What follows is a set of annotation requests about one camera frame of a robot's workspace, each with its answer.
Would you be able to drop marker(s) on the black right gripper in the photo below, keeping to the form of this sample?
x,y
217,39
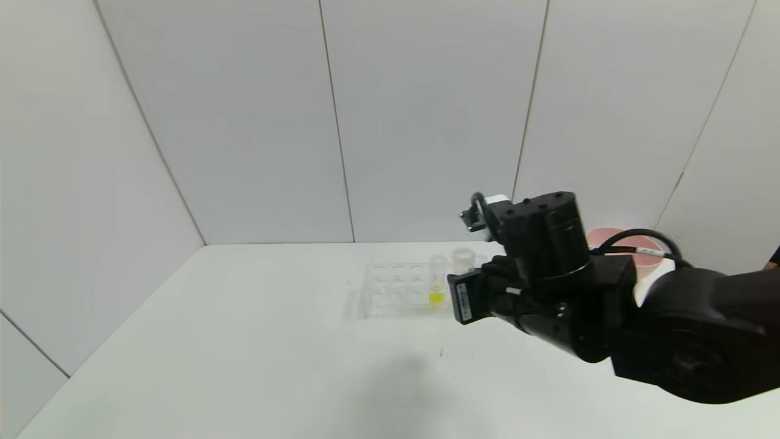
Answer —
x,y
463,297

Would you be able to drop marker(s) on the test tube with yellow pigment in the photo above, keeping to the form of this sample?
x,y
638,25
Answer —
x,y
436,297

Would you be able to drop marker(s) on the test tube with red pigment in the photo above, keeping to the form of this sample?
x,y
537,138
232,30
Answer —
x,y
463,259

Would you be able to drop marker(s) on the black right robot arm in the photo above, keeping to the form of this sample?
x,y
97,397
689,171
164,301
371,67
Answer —
x,y
701,335

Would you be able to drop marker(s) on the clear acrylic test tube rack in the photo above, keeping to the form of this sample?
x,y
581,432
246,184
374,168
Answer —
x,y
390,286

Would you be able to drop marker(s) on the pink bowl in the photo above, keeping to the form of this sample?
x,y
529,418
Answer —
x,y
609,239

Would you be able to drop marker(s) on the black stand leg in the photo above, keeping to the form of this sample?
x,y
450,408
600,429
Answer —
x,y
776,257

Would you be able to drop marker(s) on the white wrist camera on bracket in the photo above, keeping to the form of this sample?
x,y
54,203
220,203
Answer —
x,y
478,216

